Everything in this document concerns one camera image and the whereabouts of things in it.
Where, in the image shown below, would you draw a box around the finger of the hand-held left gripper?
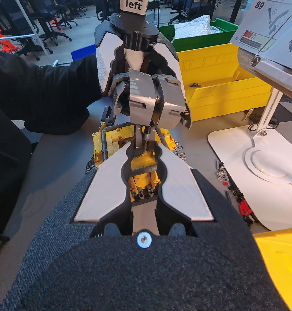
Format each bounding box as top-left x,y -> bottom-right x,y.
152,43 -> 187,98
95,33 -> 126,95

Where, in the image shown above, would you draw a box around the building instruction booklet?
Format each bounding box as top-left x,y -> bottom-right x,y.
231,0 -> 292,61

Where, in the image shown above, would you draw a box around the scattered small building pieces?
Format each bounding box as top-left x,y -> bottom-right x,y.
214,158 -> 257,225

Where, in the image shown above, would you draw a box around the blue plastic bin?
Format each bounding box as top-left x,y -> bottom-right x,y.
71,44 -> 98,63

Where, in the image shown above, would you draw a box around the yellow plastic bin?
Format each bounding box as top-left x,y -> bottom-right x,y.
253,228 -> 292,311
178,43 -> 273,123

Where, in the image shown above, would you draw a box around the clear bubble wrap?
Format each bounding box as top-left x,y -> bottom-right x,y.
173,15 -> 225,41

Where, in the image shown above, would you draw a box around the yellow tracked toy robot body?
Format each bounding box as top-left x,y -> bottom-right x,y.
85,106 -> 187,203

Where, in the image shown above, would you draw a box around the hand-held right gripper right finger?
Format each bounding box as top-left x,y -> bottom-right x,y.
155,143 -> 215,223

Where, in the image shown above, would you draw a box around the grey toy robot head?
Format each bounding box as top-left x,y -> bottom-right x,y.
110,68 -> 193,130

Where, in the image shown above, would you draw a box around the orange traffic cone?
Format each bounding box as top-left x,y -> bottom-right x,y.
0,20 -> 20,53

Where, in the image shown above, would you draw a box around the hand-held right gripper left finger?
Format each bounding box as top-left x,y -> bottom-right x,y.
74,141 -> 138,224

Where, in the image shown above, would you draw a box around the black office chair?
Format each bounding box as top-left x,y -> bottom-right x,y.
32,0 -> 71,46

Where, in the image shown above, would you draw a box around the white book stand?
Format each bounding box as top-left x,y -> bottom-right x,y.
208,45 -> 292,232

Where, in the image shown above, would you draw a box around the green plastic bin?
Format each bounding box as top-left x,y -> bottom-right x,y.
158,18 -> 239,53

